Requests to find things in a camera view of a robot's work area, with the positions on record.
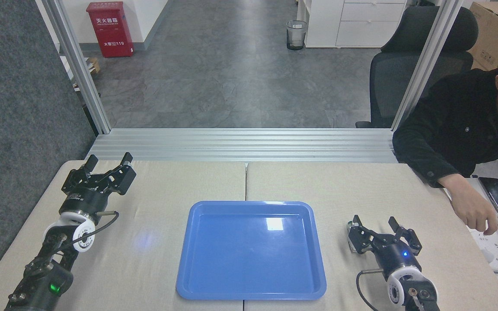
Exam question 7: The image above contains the black office chair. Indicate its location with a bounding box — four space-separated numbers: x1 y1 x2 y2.
355 6 479 129

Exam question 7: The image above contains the white drawer cabinet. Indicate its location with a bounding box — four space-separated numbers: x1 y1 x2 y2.
297 0 409 48

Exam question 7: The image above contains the large cardboard box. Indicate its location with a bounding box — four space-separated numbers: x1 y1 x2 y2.
465 1 498 72

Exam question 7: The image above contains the white orange switch part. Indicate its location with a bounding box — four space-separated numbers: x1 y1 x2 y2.
346 220 356 254

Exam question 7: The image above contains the blue plastic tray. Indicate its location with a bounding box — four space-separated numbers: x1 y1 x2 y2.
176 200 327 301

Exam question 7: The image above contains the silver aluminium rail bed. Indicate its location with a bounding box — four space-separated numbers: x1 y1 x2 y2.
86 128 401 164

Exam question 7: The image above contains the dark grey partition panel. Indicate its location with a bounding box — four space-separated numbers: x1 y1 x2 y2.
0 0 98 301

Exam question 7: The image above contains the person's hand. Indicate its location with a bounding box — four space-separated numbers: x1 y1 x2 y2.
452 194 498 236

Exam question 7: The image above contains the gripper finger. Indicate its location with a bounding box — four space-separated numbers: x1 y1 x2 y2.
61 154 99 194
388 216 423 256
95 152 137 196
347 215 384 256

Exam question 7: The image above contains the white power strip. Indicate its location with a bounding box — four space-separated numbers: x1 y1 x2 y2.
469 229 498 272

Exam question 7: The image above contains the silver aluminium post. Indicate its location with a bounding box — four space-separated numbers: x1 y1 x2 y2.
390 0 466 133
37 0 112 134

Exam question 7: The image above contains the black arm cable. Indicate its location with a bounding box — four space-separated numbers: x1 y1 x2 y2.
356 268 384 311
61 210 120 253

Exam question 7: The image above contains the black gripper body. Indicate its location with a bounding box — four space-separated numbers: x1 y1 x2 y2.
59 189 111 221
373 241 423 279

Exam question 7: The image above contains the person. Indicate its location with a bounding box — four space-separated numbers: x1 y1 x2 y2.
392 43 498 203

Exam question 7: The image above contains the grey trash bin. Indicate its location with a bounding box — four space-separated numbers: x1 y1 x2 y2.
286 20 308 51

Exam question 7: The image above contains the red fire extinguisher box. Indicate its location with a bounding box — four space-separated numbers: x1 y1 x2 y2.
86 1 134 58

